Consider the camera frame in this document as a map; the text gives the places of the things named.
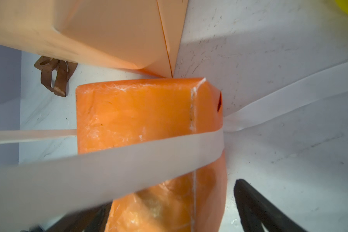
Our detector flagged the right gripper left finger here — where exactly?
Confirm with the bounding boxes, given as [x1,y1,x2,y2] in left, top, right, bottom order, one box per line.
[45,203,112,232]

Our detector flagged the white ribbon bow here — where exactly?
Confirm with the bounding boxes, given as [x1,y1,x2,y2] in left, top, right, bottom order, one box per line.
[0,61,348,232]

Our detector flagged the brown ribbon bow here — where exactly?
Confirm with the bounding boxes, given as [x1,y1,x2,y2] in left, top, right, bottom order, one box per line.
[34,56,78,97]

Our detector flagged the tan gift box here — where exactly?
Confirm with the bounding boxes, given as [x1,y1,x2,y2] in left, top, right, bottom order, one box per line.
[0,1,188,78]

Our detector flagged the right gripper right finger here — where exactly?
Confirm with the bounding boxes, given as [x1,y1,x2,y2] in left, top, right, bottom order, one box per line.
[234,179,305,232]

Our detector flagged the orange gift box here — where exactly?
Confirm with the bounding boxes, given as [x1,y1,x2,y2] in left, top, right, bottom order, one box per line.
[75,78,227,232]

